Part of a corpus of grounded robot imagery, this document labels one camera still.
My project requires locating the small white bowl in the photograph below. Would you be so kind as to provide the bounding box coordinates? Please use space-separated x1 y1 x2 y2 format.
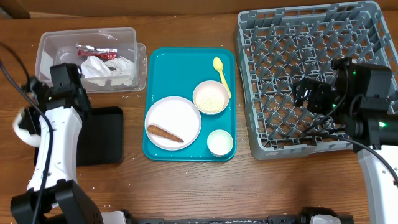
12 108 40 147

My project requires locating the red snack wrapper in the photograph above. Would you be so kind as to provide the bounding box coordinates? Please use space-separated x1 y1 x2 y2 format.
76 44 118 60

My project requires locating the white napkin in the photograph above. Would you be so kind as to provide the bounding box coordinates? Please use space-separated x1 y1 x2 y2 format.
81 56 136 86

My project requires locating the white cup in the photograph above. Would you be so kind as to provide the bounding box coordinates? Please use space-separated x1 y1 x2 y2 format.
207 129 233 157

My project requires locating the white bowl with rice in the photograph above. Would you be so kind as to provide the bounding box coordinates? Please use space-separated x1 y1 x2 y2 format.
193 80 229 115

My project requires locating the carrot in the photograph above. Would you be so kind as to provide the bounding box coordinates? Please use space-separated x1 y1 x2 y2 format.
147 124 184 143

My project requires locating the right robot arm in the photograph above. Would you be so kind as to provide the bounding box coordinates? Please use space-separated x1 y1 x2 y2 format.
292 57 397 223

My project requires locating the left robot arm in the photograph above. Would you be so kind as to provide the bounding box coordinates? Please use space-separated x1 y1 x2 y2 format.
10 63 103 223

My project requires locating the grey dishwasher rack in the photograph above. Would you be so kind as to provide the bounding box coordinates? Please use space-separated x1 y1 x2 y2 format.
234 1 397 160

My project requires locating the black waste tray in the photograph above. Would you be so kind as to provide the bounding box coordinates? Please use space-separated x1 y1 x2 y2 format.
34 106 124 167

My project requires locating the clear plastic bin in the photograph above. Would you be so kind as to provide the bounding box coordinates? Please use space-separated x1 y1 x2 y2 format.
35 27 147 93

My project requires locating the yellow plastic spoon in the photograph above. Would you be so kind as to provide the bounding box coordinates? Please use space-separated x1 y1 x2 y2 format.
213 57 232 98

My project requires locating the large white plate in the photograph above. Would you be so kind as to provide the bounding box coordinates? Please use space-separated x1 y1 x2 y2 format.
144 96 201 151

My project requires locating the teal serving tray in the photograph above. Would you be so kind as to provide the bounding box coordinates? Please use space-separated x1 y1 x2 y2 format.
142 47 237 162

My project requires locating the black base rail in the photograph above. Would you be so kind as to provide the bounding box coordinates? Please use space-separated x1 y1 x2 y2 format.
101 207 354 224

